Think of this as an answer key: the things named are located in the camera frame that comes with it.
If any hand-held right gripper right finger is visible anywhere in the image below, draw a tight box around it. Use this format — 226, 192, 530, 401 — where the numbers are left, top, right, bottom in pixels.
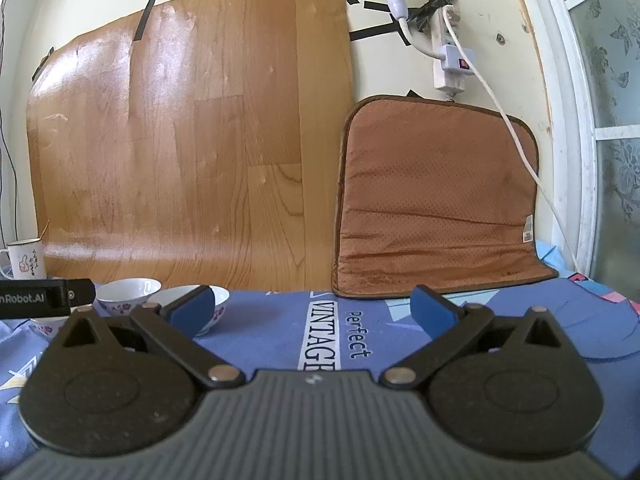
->
382, 285, 590, 391

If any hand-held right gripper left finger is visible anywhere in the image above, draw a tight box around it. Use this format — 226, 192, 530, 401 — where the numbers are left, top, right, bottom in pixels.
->
47, 285, 247, 391

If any white floral bowl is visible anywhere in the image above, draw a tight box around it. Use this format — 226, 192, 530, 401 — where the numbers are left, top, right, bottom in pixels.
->
95, 278, 162, 317
148, 285, 231, 337
29, 316, 68, 339

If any white enamel mug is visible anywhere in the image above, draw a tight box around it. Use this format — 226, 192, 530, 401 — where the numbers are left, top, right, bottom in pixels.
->
0, 238, 48, 281

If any blue printed tablecloth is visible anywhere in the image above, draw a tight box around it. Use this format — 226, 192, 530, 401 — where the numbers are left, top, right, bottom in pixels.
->
0, 239, 640, 466

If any brown seat cushion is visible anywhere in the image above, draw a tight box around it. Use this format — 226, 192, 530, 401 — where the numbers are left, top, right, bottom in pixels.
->
331, 94, 560, 300

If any wood-pattern vinyl sheet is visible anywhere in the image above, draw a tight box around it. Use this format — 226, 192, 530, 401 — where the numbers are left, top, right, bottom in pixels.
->
26, 0, 356, 292

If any white power strip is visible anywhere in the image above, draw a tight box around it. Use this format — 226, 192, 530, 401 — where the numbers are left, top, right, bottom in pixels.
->
431, 4, 476, 95

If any white power cable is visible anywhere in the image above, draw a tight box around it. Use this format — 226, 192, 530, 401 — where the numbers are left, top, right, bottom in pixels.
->
442, 6, 583, 273

